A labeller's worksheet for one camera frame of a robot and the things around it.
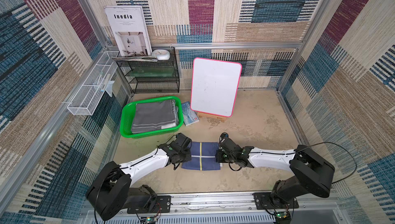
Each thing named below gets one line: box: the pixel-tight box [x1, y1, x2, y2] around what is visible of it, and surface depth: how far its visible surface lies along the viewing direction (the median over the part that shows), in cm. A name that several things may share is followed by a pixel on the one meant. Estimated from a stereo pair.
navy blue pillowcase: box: [181, 141, 221, 171], surface depth 87 cm
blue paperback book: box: [182, 101, 200, 127], surface depth 107 cm
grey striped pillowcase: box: [131, 99, 179, 134], surface depth 99 cm
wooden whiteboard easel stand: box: [196, 112, 228, 123], surface depth 102 cm
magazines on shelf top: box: [111, 54, 158, 62], surface depth 83 cm
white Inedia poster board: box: [103, 5, 153, 57], surface depth 81 cm
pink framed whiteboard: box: [190, 57, 243, 118], surface depth 93 cm
